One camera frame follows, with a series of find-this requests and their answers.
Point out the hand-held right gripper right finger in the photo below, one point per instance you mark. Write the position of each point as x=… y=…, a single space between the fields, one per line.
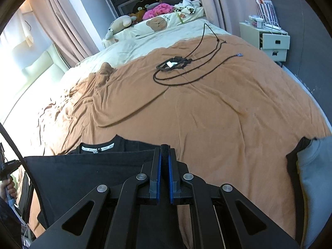
x=172 y=186

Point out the cream nightstand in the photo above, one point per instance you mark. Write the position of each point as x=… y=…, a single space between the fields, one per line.
x=275 y=41

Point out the pink plush cloth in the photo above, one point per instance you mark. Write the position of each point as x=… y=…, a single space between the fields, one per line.
x=158 y=10

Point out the person's left hand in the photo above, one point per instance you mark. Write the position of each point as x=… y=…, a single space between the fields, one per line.
x=11 y=188

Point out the cream bear print pillow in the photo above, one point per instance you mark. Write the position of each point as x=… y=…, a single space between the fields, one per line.
x=129 y=31

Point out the brown blanket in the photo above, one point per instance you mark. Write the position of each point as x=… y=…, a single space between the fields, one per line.
x=207 y=109

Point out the brown plush toy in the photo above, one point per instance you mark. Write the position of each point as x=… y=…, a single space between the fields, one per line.
x=137 y=14

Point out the striped gift bag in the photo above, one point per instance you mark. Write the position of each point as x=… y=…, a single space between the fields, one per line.
x=267 y=13

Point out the pink curtain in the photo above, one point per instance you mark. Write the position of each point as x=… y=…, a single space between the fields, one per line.
x=64 y=26
x=215 y=2

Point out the cream padded headboard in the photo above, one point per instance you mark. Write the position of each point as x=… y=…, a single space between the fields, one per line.
x=44 y=72

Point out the beige plush toy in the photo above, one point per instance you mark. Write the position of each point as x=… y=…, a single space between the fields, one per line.
x=120 y=23

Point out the black teddy bear print t-shirt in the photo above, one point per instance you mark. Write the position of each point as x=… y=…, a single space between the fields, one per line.
x=77 y=171

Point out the person's left forearm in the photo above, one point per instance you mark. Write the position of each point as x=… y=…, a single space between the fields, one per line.
x=7 y=217

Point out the black and white print cloth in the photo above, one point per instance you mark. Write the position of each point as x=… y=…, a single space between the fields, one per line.
x=186 y=5

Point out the grey garment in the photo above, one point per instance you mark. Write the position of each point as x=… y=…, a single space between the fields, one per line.
x=316 y=173

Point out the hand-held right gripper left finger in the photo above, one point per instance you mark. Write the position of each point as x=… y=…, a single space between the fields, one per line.
x=156 y=186

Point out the white power strip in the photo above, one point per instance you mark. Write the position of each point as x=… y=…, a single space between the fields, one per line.
x=272 y=26

